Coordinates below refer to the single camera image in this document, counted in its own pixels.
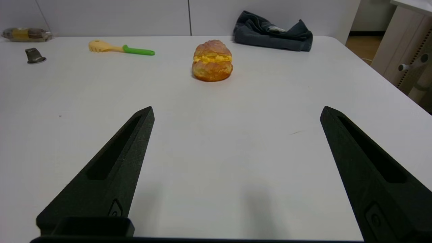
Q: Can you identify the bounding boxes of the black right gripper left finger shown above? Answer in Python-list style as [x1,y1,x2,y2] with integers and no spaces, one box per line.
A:
[36,107,155,237]

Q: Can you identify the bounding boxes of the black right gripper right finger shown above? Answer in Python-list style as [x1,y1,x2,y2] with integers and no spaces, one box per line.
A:
[320,106,432,243]

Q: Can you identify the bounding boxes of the cream puff pastry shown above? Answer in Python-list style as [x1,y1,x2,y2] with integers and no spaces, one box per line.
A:
[192,40,234,82]

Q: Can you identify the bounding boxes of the white perforated side desk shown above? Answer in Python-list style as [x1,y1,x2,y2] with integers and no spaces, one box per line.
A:
[371,0,432,113]

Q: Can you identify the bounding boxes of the grey coffee capsule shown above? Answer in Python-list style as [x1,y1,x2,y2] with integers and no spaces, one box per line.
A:
[25,48,47,64]

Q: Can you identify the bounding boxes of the dark grey folded cloth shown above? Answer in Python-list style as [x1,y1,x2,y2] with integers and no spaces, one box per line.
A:
[233,10,313,52]

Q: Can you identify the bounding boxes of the clear wrapped snack package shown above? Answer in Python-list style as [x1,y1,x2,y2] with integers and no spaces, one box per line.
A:
[1,28,53,43]

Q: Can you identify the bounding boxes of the white desk crank handle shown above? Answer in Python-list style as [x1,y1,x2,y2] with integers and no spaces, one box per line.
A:
[398,53,430,72]

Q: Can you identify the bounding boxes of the yellow pasta spoon green handle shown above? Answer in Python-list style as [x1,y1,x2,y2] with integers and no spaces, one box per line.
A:
[88,40,156,56]

